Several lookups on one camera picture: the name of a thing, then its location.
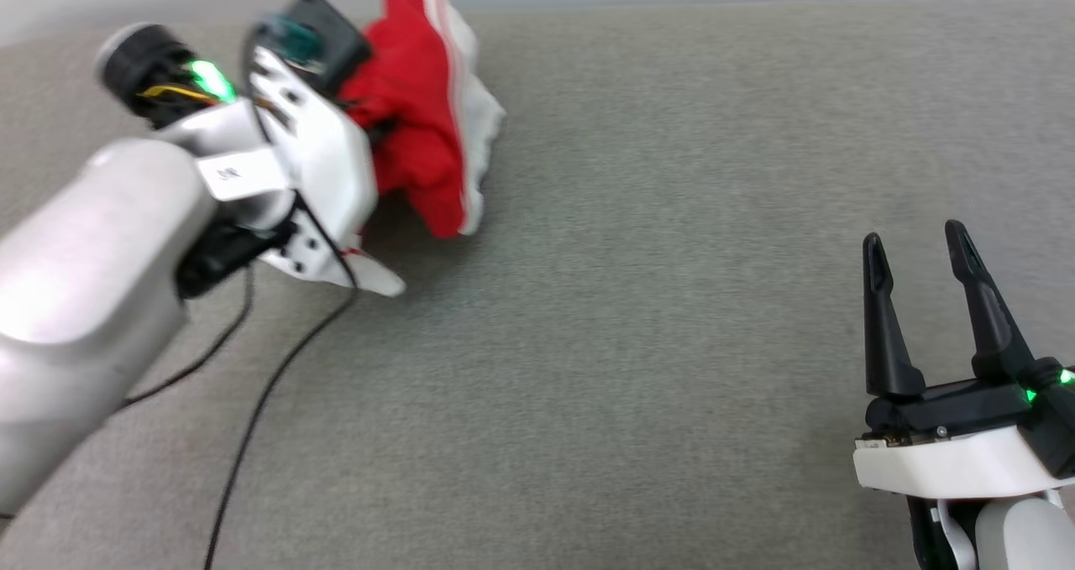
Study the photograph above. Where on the red and white shirt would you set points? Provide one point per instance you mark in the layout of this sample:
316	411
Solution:
420	117

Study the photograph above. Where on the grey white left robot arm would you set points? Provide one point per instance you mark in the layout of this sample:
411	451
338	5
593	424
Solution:
84	259

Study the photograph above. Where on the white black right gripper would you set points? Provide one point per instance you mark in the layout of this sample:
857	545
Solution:
949	461

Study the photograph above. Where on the grey fabric sofa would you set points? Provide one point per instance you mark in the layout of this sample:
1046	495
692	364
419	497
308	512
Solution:
638	301

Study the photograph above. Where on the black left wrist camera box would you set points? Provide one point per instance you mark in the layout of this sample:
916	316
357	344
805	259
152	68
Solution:
323	37

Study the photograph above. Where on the white paper label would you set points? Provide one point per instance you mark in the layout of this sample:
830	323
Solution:
243	174

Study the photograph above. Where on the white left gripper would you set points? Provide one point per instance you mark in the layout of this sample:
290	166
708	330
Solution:
332	167

